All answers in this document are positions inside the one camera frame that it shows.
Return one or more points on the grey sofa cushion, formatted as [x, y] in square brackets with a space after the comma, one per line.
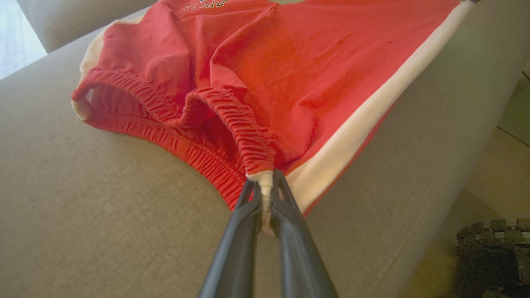
[74, 20]

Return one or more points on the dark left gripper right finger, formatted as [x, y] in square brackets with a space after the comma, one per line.
[298, 256]

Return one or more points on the black robot wheeled base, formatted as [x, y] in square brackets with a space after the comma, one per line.
[492, 269]

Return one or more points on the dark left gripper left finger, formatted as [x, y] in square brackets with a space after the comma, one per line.
[238, 248]

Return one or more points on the grey fabric sofa seat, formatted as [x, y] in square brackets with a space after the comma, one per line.
[103, 207]

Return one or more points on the black omni wheel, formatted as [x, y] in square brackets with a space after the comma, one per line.
[497, 234]

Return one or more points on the white cabinet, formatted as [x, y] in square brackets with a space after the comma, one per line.
[517, 111]

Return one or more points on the red shorts white side band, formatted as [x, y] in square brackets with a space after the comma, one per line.
[269, 82]

